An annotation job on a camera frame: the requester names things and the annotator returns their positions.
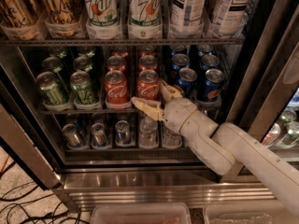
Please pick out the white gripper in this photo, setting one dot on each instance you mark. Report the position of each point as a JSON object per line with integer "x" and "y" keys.
{"x": 176, "y": 113}

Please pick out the red coke can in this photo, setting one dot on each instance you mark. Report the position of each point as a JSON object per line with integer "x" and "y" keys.
{"x": 116, "y": 87}
{"x": 148, "y": 85}
{"x": 147, "y": 62}
{"x": 116, "y": 63}

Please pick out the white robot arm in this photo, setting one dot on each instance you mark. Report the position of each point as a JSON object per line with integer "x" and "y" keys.
{"x": 219, "y": 147}

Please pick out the blue pepsi can front left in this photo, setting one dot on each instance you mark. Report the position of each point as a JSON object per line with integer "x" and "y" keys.
{"x": 186, "y": 79}

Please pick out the blue pepsi can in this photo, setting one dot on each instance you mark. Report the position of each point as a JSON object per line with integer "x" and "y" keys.
{"x": 211, "y": 85}
{"x": 178, "y": 61}
{"x": 210, "y": 61}
{"x": 186, "y": 79}

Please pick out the water bottle middle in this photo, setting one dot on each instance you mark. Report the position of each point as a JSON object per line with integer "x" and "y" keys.
{"x": 170, "y": 139}

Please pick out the water bottle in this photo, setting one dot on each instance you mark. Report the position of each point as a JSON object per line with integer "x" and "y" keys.
{"x": 148, "y": 133}
{"x": 170, "y": 139}

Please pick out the red bull can right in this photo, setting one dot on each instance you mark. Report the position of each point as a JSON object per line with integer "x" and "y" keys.
{"x": 122, "y": 128}

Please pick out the red bull can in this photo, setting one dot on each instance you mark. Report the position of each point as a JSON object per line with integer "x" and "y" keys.
{"x": 73, "y": 137}
{"x": 99, "y": 135}
{"x": 122, "y": 128}

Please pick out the blue pepsi can front right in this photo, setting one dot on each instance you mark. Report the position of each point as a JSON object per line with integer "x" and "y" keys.
{"x": 211, "y": 85}

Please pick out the red bull can middle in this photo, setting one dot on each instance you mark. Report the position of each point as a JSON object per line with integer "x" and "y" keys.
{"x": 99, "y": 135}

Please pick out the green can front right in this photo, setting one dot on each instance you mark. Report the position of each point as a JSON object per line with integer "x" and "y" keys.
{"x": 83, "y": 89}

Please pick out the green can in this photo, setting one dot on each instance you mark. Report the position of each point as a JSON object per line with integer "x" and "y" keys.
{"x": 83, "y": 63}
{"x": 51, "y": 89}
{"x": 83, "y": 89}
{"x": 55, "y": 65}

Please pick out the red bull can left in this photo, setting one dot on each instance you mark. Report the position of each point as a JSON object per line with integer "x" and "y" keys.
{"x": 73, "y": 137}

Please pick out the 7up can right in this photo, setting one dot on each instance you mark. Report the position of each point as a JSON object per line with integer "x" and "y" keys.
{"x": 144, "y": 12}

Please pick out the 7up can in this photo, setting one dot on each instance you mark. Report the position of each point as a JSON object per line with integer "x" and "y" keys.
{"x": 102, "y": 13}
{"x": 144, "y": 12}

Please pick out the glass fridge door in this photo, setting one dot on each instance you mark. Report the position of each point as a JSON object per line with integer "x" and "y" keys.
{"x": 265, "y": 74}

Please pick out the green can front left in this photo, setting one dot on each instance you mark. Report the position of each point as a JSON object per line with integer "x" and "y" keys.
{"x": 51, "y": 89}

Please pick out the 7up can left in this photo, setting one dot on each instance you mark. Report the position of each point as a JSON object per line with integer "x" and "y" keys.
{"x": 102, "y": 13}

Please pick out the orange lacroix can right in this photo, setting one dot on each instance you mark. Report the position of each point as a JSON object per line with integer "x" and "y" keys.
{"x": 63, "y": 16}

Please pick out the orange lacroix can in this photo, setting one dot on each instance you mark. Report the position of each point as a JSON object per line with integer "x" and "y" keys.
{"x": 63, "y": 16}
{"x": 16, "y": 14}

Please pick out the orange lacroix can left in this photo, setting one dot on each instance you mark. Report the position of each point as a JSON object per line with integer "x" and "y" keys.
{"x": 16, "y": 14}

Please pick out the water bottle left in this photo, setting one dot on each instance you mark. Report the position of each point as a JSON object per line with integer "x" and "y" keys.
{"x": 148, "y": 133}

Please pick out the teas tea bottle left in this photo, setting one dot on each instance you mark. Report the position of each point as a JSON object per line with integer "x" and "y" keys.
{"x": 186, "y": 12}

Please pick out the teas tea bottle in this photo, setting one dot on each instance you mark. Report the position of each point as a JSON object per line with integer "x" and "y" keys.
{"x": 227, "y": 16}
{"x": 186, "y": 12}

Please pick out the clear plastic bin left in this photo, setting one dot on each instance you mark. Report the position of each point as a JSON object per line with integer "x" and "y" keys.
{"x": 141, "y": 213}

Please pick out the clear plastic bin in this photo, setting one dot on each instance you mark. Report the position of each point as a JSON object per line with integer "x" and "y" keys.
{"x": 141, "y": 213}
{"x": 248, "y": 212}

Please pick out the teas tea bottle right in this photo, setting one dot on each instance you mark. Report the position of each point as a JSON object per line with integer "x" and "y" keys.
{"x": 227, "y": 16}

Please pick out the clear plastic bin right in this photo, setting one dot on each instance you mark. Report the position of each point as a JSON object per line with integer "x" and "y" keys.
{"x": 248, "y": 212}

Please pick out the steel fridge frame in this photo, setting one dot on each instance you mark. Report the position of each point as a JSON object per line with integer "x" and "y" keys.
{"x": 87, "y": 176}

